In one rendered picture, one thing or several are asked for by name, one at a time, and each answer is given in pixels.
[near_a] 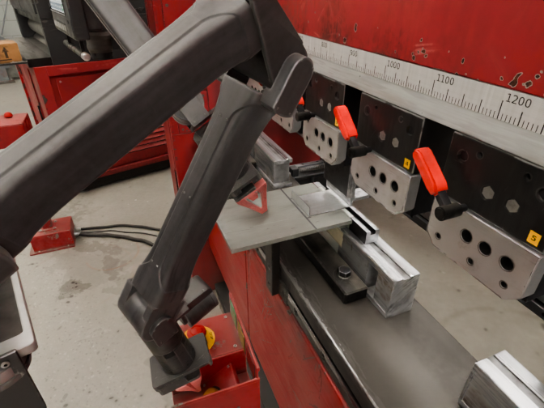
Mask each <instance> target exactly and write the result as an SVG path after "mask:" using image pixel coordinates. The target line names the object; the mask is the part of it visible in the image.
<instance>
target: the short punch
mask: <svg viewBox="0 0 544 408"><path fill-rule="evenodd" d="M324 178H325V179H326V180H327V181H326V185H327V186H328V187H329V188H331V189H332V190H333V191H334V192H335V193H336V194H337V195H338V196H339V197H340V198H341V199H342V200H344V201H345V202H346V203H347V204H348V205H350V204H351V198H352V197H354V196H355V187H356V184H355V183H354V181H353V178H352V175H351V165H349V166H345V167H344V166H342V165H341V164H335V165H330V164H328V163H327V162H326V161H325V170H324Z"/></svg>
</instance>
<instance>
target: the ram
mask: <svg viewBox="0 0 544 408"><path fill-rule="evenodd" d="M278 3H279V4H280V6H281V7H282V9H283V10H284V12H285V13H286V15H287V17H288V19H289V20H290V21H291V23H292V25H293V27H294V28H295V30H296V31H297V33H299V34H302V35H305V36H310V37H314V38H317V39H320V40H326V41H329V42H332V43H335V44H339V45H344V46H347V47H351V48H354V49H359V50H363V51H365V52H369V53H374V54H377V55H381V56H384V57H389V58H392V59H396V60H399V61H402V62H408V63H411V64H414V65H417V66H423V67H426V68H429V69H433V70H438V71H441V72H444V73H447V74H453V75H456V76H459V77H462V78H466V79H471V80H474V81H478V82H481V83H486V84H490V85H493V86H496V87H502V88H505V89H508V90H511V91H517V92H520V93H523V94H526V95H529V96H535V97H538V98H541V99H544V0H278ZM307 55H308V57H309V58H311V59H312V62H313V67H314V71H316V72H318V73H320V74H323V75H325V76H328V77H330V78H332V79H335V80H338V81H339V82H341V83H345V84H347V85H349V86H351V87H354V88H357V89H359V90H360V91H364V92H367V93H368V94H370V95H373V96H376V97H378V98H380V99H382V100H386V101H388V102H389V103H392V104H395V105H397V106H399V107H402V108H405V109H407V110H409V111H411V112H413V113H417V114H418V115H421V116H423V117H426V118H428V119H431V120H433V121H436V122H438V123H440V124H442V125H446V126H447V127H450V128H452V129H454V130H457V131H460V132H462V133H463V134H467V135H469V136H471V137H473V138H476V139H479V140H481V141H483V142H486V143H489V144H491V145H492V146H495V147H498V148H500V149H502V150H505V151H507V152H510V153H512V154H514V155H517V156H520V157H521V158H524V159H527V160H529V161H531V162H534V163H536V164H539V165H541V166H543V167H544V135H542V134H539V133H536V132H533V131H531V130H527V129H524V128H521V127H520V126H517V125H513V124H510V123H507V122H505V121H501V120H499V119H496V118H494V117H489V116H487V115H484V114H482V113H478V112H475V111H473V110H470V109H467V108H463V107H461V106H459V105H456V104H452V103H449V102H447V101H444V100H441V99H438V98H435V97H433V96H429V95H426V94H424V93H422V92H419V91H415V90H412V89H409V88H407V87H403V86H401V85H398V84H396V83H391V82H389V81H386V80H384V79H380V78H377V77H375V76H372V75H369V74H366V73H364V72H361V71H358V70H354V69H351V68H349V67H347V66H343V65H340V64H338V63H335V62H331V61H329V60H326V59H324V58H321V57H317V56H314V55H312V54H310V53H307Z"/></svg>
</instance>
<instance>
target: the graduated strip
mask: <svg viewBox="0 0 544 408"><path fill-rule="evenodd" d="M298 34H299V33H298ZM299 36H300V38H301V40H302V41H303V44H302V45H303V46H304V47H305V49H306V51H307V53H310V54H312V55H314V56H317V57H321V58H324V59H326V60H329V61H331V62H335V63H338V64H340V65H343V66H347V67H349V68H351V69H354V70H358V71H361V72H364V73H366V74H369V75H372V76H375V77H377V78H380V79H384V80H386V81H389V82H391V83H396V84H398V85H401V86H403V87H407V88H409V89H412V90H415V91H419V92H422V93H424V94H426V95H429V96H433V97H435V98H438V99H441V100H444V101H447V102H449V103H452V104H456V105H459V106H461V107H463V108H467V109H470V110H473V111H475V112H478V113H482V114H484V115H487V116H489V117H494V118H496V119H499V120H501V121H505V122H507V123H510V124H513V125H517V126H520V127H521V128H524V129H527V130H531V131H533V132H536V133H539V134H542V135H544V99H541V98H538V97H535V96H529V95H526V94H523V93H520V92H517V91H511V90H508V89H505V88H502V87H496V86H493V85H490V84H486V83H481V82H478V81H474V80H471V79H466V78H462V77H459V76H456V75H453V74H447V73H444V72H441V71H438V70H433V69H429V68H426V67H423V66H417V65H414V64H411V63H408V62H402V61H399V60H396V59H392V58H389V57H384V56H381V55H377V54H374V53H369V52H365V51H363V50H359V49H354V48H351V47H347V46H344V45H339V44H335V43H332V42H329V41H326V40H320V39H317V38H314V37H310V36H305V35H302V34H299Z"/></svg>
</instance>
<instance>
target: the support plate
mask: <svg viewBox="0 0 544 408"><path fill-rule="evenodd" d="M282 190H283V191H284V193H285V194H286V195H287V196H288V197H289V198H291V191H292V190H294V191H295V192H296V193H297V194H298V195H299V196H301V195H305V194H309V193H316V192H320V190H319V189H318V188H317V187H316V186H315V185H314V184H313V183H309V184H305V185H297V186H293V187H289V188H285V189H282ZM284 193H283V192H282V191H281V190H280V189H277V190H273V191H269V192H266V199H267V209H268V210H267V211H266V212H264V213H263V214H261V213H259V212H257V211H255V210H252V209H249V208H247V207H244V206H241V205H238V204H237V203H236V202H235V200H234V199H229V200H227V201H226V203H225V205H224V207H223V209H222V211H221V213H220V215H219V217H218V219H217V221H216V224H217V226H218V228H219V230H220V232H221V234H222V236H223V238H224V239H225V241H226V243H227V246H228V248H229V249H230V251H231V253H232V254H233V253H238V252H242V251H245V250H249V249H255V248H258V247H261V246H265V245H268V244H274V243H278V242H281V241H285V240H290V239H294V238H297V237H301V236H306V235H310V234H313V233H317V232H323V231H326V230H329V229H333V228H336V227H342V226H346V225H349V224H352V219H351V218H350V217H348V216H347V215H346V214H345V213H344V212H343V211H342V210H334V211H330V212H327V213H323V214H319V215H314V216H308V215H307V214H306V213H305V212H304V211H303V210H302V209H301V208H300V207H299V206H298V205H297V203H296V202H295V201H294V200H293V199H292V201H293V202H294V203H295V204H296V205H297V206H298V208H299V209H300V210H301V211H302V212H303V213H304V214H305V216H306V217H311V218H308V219H309V220H310V221H311V222H312V224H313V225H314V226H315V227H316V228H317V229H315V228H314V227H313V226H312V224H311V223H310V222H309V221H308V220H307V219H306V218H305V217H304V216H303V215H302V214H301V213H300V211H299V210H298V209H297V208H296V207H295V206H294V205H293V203H292V202H291V201H290V200H289V199H288V198H287V196H286V195H285V194H284ZM247 201H249V202H251V203H253V204H254V205H256V206H259V207H262V204H261V194H260V193H258V198H257V199H255V200H254V201H252V200H250V199H247Z"/></svg>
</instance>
